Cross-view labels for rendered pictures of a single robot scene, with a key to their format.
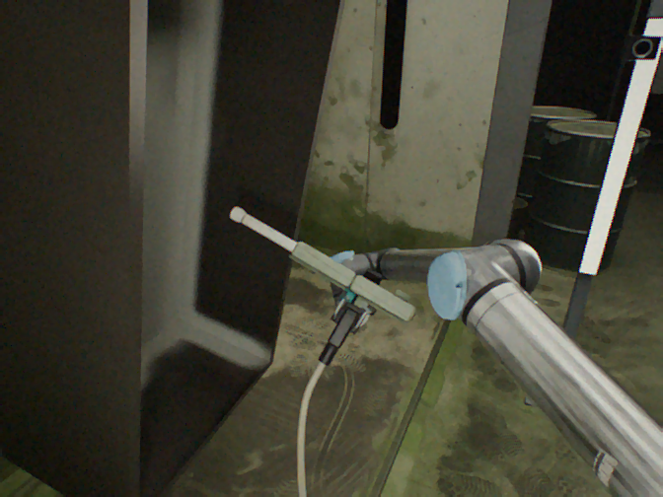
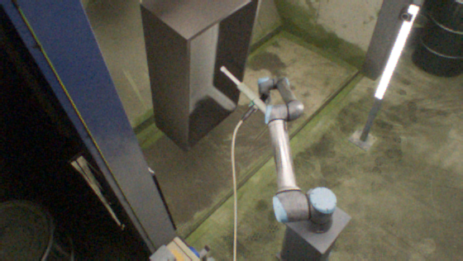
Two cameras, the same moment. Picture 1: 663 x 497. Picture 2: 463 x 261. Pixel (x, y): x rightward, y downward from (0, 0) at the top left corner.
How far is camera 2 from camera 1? 158 cm
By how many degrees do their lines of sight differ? 31
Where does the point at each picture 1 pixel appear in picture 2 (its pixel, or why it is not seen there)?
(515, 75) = not seen: outside the picture
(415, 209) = (341, 28)
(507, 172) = (389, 21)
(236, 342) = (225, 99)
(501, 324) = (272, 130)
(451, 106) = not seen: outside the picture
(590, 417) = (276, 156)
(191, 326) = (211, 89)
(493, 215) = (379, 42)
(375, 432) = not seen: hidden behind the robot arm
